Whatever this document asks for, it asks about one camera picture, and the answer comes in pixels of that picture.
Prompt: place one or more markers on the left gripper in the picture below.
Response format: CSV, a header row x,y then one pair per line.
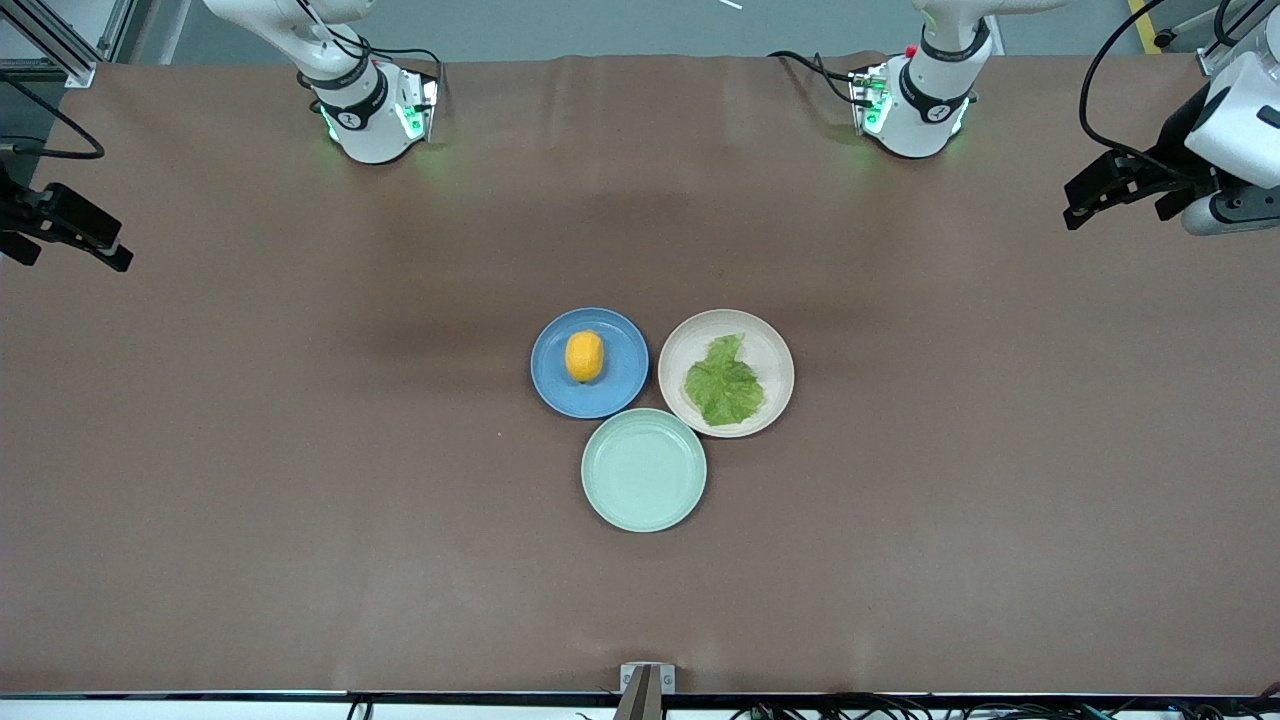
x,y
1180,148

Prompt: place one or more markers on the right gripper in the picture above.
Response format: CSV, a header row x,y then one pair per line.
x,y
12,212

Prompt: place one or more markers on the green lettuce leaf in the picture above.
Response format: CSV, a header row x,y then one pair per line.
x,y
722,385

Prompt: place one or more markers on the yellow lemon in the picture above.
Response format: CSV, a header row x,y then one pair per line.
x,y
584,357

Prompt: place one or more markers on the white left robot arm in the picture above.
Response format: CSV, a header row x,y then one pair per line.
x,y
920,120

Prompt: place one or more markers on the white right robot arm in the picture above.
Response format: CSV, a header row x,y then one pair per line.
x,y
370,130

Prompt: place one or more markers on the brown table cover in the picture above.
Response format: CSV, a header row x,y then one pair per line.
x,y
300,500

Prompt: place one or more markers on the beige plate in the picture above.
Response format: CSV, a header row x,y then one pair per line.
x,y
680,350

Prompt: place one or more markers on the blue plate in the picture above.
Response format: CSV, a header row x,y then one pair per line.
x,y
590,395

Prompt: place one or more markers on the mint green plate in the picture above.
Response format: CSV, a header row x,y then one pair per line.
x,y
643,470

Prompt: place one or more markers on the aluminium frame profile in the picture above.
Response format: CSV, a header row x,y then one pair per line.
x,y
50,45
1215,60

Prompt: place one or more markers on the white table edge rail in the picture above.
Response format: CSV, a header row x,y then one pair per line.
x,y
200,710

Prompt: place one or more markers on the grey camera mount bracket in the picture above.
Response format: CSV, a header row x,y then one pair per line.
x,y
647,680

